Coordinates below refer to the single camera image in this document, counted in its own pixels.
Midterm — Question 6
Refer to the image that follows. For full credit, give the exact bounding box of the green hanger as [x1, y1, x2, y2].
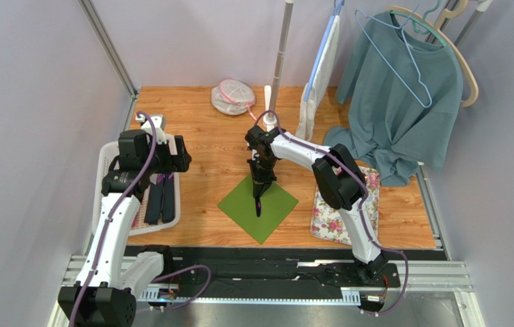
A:
[386, 0, 448, 46]

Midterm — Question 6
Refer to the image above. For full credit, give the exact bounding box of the blue wire hanger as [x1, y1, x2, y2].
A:
[303, 0, 434, 109]

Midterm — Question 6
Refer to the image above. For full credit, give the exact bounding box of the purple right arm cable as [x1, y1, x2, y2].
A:
[253, 110, 410, 317]

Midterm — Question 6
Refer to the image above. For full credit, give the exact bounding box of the white mesh laundry bag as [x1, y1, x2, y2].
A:
[211, 78, 257, 120]

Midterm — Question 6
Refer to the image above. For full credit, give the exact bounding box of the teal t-shirt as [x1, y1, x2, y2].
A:
[323, 11, 464, 187]

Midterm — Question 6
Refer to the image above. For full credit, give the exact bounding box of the grey pole with white base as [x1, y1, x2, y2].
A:
[262, 0, 294, 131]

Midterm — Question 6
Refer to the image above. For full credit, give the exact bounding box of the wooden hanger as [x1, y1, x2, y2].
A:
[384, 4, 480, 108]

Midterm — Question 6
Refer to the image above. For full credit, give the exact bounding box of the dark cutlery pouch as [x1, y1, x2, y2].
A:
[144, 174, 176, 225]

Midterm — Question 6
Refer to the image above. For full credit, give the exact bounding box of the white towel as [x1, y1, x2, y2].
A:
[296, 14, 341, 141]

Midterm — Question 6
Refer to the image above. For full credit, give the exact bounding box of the green paper napkin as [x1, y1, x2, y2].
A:
[217, 175, 299, 244]

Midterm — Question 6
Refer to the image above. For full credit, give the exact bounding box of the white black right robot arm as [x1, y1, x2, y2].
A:
[245, 125, 387, 283]

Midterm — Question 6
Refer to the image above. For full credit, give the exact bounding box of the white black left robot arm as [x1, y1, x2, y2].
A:
[58, 111, 192, 326]

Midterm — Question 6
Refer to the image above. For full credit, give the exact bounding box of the floral pattern tray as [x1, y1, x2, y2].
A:
[310, 167, 380, 245]

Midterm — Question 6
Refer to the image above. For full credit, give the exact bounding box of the white plastic basket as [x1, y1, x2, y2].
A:
[91, 133, 182, 240]

